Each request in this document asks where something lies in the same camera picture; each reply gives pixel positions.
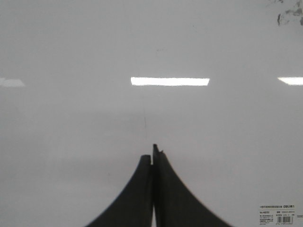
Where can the white product label sticker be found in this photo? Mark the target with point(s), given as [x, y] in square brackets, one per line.
[276, 215]

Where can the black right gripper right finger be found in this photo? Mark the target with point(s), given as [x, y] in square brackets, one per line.
[174, 203]

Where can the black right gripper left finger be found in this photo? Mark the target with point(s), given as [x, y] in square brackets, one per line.
[133, 207]

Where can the white glossy whiteboard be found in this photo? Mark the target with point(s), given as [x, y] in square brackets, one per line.
[88, 86]

